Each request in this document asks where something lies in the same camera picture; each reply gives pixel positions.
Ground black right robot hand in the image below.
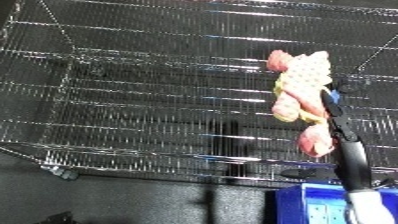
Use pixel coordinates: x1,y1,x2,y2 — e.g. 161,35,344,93
278,88,375,194

